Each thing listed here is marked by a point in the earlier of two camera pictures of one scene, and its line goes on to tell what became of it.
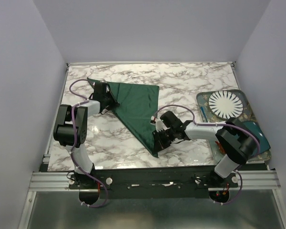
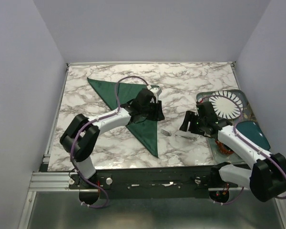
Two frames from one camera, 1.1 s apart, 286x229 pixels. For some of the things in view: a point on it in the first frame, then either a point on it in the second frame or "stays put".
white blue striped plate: [225, 104] stays put
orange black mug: [222, 150] stays put
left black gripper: [114, 101] to [158, 114]
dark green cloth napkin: [136, 106] stays put
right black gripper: [158, 144] to [191, 116]
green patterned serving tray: [247, 114] stays put
